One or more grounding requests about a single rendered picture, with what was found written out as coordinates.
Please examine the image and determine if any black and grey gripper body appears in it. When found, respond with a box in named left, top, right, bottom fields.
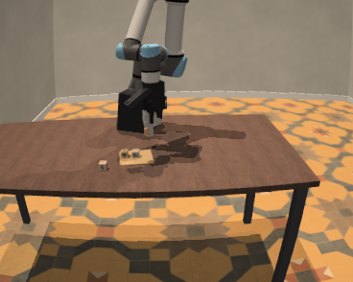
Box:
left=141, top=80, right=167, bottom=112

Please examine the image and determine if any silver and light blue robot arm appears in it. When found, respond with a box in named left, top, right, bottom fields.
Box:
left=116, top=0, right=189, bottom=109

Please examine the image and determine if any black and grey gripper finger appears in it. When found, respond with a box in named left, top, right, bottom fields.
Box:
left=147, top=104, right=162, bottom=136
left=141, top=106, right=148, bottom=128

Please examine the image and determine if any tan flat mat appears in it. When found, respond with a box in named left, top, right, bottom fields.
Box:
left=120, top=150, right=153, bottom=166

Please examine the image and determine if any tan letter block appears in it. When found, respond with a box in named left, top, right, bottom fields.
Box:
left=121, top=149, right=129, bottom=158
left=99, top=161, right=107, bottom=171
left=144, top=128, right=150, bottom=137
left=131, top=149, right=140, bottom=158

